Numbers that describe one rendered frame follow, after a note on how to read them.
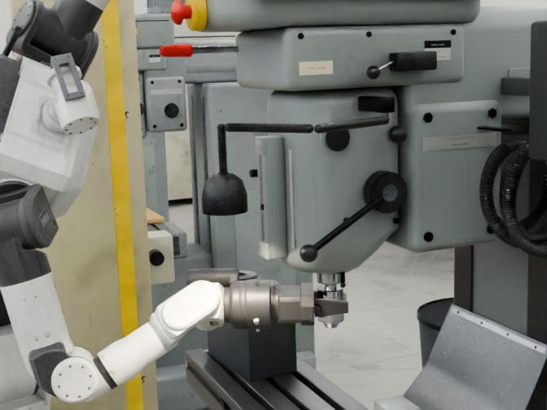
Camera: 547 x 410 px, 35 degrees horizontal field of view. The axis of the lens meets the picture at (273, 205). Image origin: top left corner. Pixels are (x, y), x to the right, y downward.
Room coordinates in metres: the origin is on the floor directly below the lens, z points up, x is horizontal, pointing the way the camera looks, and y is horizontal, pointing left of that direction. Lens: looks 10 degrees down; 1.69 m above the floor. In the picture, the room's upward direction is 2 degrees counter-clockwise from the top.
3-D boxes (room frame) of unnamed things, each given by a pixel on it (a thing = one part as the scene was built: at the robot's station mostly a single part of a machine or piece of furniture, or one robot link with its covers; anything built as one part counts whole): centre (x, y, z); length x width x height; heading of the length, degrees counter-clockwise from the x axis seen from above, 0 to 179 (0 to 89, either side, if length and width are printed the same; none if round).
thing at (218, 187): (1.35, 0.08, 1.48); 0.07 x 0.07 x 0.06
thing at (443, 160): (1.60, -0.28, 1.47); 0.24 x 0.19 x 0.26; 22
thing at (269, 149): (1.48, 0.00, 1.44); 0.04 x 0.04 x 0.21; 22
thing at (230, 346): (1.92, 0.06, 1.09); 0.22 x 0.12 x 0.20; 29
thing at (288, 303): (1.53, -0.01, 1.24); 0.13 x 0.12 x 0.10; 179
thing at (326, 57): (1.54, -0.14, 1.68); 0.34 x 0.24 x 0.10; 112
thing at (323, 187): (1.53, -0.10, 1.47); 0.21 x 0.19 x 0.32; 22
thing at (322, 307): (1.49, -0.10, 1.24); 0.06 x 0.02 x 0.03; 88
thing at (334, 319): (1.53, -0.10, 1.23); 0.05 x 0.05 x 0.05
